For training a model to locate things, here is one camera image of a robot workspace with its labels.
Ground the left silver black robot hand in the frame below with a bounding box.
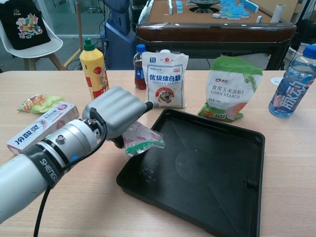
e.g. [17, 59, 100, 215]
[81, 85, 159, 149]

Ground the small pink white bag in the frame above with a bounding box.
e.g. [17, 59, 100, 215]
[122, 121, 166, 160]

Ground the green yellow snack packet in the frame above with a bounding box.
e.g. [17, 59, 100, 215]
[16, 93, 65, 115]

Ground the black square plastic tray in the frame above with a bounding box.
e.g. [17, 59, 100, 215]
[116, 108, 266, 237]

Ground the dark cola bottle blue cap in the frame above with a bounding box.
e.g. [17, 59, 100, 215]
[133, 44, 149, 91]

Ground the yellow bottle with green cap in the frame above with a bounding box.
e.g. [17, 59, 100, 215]
[79, 37, 111, 101]

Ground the white castor sugar bag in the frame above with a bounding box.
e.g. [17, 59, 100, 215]
[142, 51, 190, 110]

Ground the blue machine base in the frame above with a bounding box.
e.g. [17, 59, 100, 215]
[103, 0, 137, 70]

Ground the pink white toothpaste box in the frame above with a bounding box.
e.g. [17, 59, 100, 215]
[6, 101, 80, 156]

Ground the wooden pole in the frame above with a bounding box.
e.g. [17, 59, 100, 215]
[76, 0, 83, 53]

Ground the white chair with wooden legs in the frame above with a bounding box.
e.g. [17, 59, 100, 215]
[0, 14, 68, 74]

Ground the green white corn starch bag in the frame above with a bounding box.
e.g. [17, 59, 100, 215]
[197, 56, 264, 123]

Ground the dark wooden mahjong table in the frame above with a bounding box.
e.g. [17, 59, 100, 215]
[135, 0, 297, 71]

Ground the black printed tote bag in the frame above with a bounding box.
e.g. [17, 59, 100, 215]
[0, 0, 52, 51]

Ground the black mahjong table centre dome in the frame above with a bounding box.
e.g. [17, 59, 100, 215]
[189, 0, 221, 13]

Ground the blue mahjong tile pile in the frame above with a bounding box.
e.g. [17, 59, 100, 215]
[219, 0, 260, 21]

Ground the blue sports drink bottle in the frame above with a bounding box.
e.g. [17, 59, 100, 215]
[268, 43, 316, 118]

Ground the white paper roll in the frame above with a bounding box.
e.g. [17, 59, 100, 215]
[271, 3, 287, 24]

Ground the black tripod stand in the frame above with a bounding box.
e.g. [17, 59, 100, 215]
[281, 0, 313, 71]

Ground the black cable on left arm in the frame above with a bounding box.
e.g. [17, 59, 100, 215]
[33, 107, 109, 237]

